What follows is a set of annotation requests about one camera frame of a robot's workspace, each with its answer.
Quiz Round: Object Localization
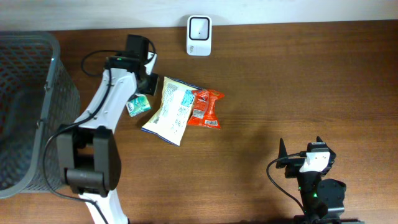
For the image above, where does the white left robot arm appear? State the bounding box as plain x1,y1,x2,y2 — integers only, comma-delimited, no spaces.
55,52,158,223

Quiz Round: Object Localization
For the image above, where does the cream snack bag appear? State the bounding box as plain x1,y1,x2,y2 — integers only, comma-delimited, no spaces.
141,77,201,146

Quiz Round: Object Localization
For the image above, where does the black right camera cable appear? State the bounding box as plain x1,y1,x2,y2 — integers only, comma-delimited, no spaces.
266,151,308,214

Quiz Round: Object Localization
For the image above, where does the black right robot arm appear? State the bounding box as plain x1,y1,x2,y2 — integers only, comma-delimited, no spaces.
269,137,361,224

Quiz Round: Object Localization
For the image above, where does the green tissue pack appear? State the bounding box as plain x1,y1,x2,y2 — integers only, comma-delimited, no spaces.
126,94,151,117

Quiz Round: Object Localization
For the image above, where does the red snack packet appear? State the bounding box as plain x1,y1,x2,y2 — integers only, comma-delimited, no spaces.
187,89,224,129

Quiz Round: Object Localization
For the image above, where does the grey plastic mesh basket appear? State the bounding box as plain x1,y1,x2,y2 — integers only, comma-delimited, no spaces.
1,31,80,198

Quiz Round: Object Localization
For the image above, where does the white barcode scanner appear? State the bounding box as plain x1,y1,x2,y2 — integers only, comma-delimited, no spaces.
186,15,213,57

